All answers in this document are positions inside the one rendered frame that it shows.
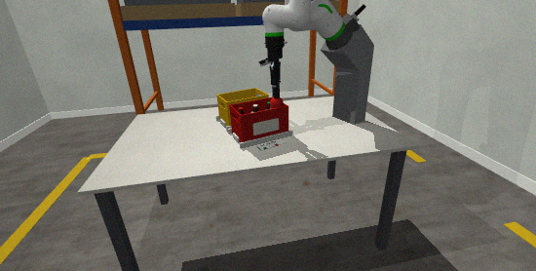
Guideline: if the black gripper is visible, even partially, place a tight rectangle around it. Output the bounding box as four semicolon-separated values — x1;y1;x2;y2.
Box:
267;48;283;97

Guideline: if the red crate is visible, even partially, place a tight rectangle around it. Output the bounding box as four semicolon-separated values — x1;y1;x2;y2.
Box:
229;97;288;142

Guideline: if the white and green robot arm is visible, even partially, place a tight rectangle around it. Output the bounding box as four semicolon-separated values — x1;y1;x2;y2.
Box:
262;0;366;50

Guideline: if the white paper pick list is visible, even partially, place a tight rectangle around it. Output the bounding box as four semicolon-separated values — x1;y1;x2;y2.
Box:
255;139;286;151

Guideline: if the yellow divided crate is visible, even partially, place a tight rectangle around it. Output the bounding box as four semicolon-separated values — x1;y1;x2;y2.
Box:
216;88;265;127

